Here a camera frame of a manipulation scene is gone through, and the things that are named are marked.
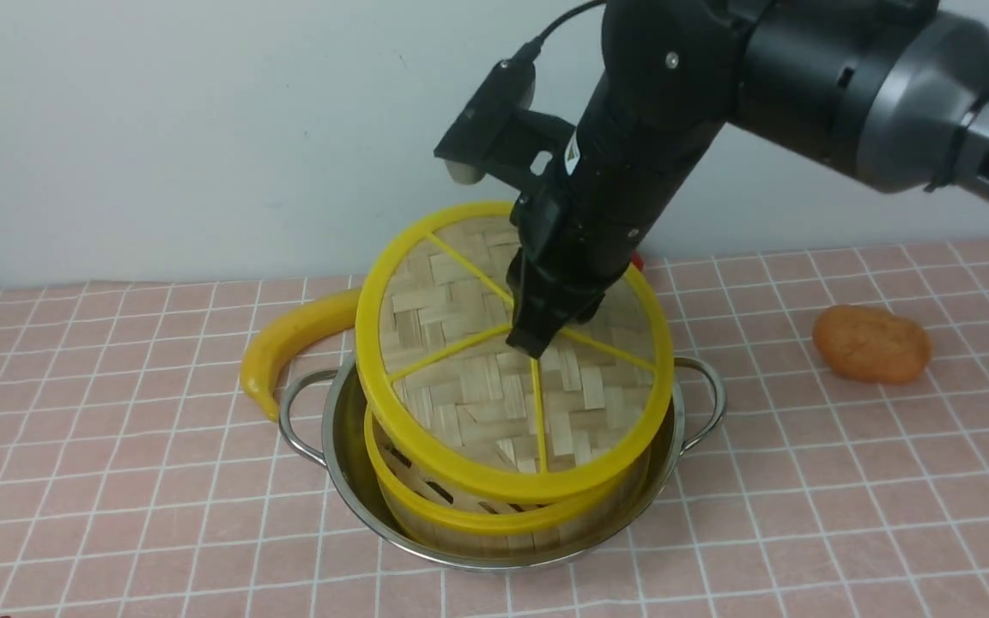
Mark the yellow toy banana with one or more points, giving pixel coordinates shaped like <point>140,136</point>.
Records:
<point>285,338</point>

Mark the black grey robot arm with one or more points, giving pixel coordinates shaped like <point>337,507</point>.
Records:
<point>892,94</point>

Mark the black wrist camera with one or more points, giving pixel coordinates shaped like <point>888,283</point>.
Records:
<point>498,134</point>

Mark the yellow bamboo steamer basket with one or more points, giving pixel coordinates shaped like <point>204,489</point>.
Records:
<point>433,511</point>

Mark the pink checkered tablecloth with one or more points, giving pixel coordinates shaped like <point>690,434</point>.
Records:
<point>136,481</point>

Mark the brown toy potato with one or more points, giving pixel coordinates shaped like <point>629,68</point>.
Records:
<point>868,344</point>

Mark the yellow woven steamer lid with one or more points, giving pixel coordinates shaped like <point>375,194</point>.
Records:
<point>444,384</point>

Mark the stainless steel pot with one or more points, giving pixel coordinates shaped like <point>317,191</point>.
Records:
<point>344,457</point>

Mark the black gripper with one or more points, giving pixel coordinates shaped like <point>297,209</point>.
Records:
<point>578,234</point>

